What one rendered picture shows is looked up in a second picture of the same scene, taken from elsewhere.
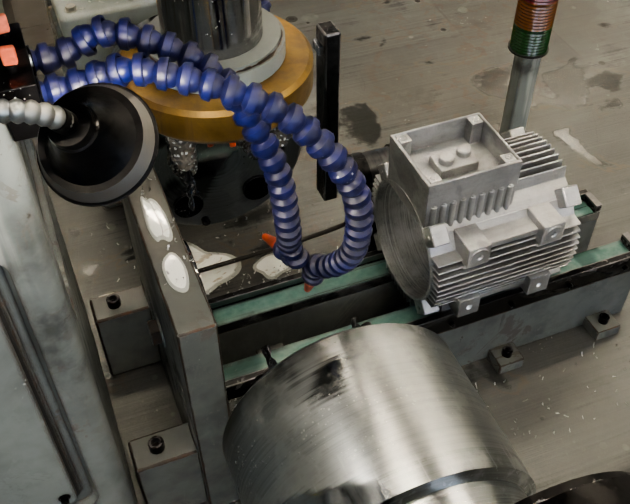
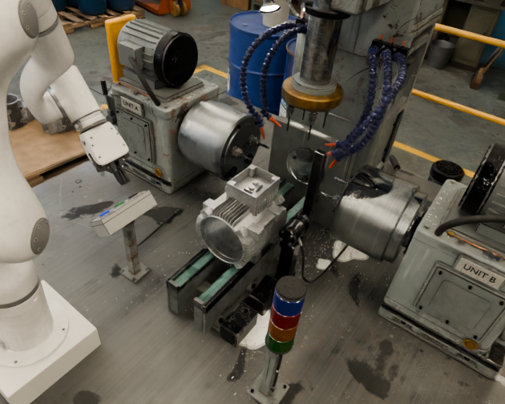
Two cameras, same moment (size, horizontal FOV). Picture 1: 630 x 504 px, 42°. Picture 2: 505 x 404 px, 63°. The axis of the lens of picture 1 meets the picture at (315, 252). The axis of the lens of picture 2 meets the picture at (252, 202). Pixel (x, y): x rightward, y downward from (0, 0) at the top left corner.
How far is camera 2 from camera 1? 165 cm
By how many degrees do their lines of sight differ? 88
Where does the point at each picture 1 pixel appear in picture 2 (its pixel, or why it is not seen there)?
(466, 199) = (240, 181)
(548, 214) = (210, 203)
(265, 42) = (298, 79)
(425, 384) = (216, 117)
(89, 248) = not seen: hidden behind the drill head
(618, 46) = not seen: outside the picture
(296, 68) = (288, 87)
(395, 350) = (228, 119)
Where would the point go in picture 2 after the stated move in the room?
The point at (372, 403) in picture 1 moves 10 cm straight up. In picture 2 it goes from (224, 109) to (226, 81)
